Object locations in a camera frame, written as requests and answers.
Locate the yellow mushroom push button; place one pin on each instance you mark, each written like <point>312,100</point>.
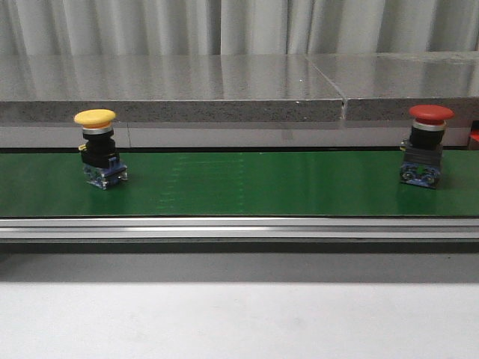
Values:
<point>101,160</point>

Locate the red mushroom push button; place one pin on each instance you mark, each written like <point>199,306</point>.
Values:
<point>422,150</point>

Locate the green conveyor belt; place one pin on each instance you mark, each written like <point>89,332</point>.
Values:
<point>325,183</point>

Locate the grey stone slab right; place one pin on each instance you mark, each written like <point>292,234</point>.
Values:
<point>382,87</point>

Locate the grey stone slab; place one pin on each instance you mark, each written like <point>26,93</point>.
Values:
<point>167,89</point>
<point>382,87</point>

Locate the grey stone slab left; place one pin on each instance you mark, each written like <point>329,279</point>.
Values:
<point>167,89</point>

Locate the red plastic tray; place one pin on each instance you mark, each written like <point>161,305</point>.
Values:
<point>473,143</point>

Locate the grey pleated curtain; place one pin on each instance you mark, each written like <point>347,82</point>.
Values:
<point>236,27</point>

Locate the aluminium conveyor frame rail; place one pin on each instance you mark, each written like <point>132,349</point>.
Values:
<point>237,230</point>

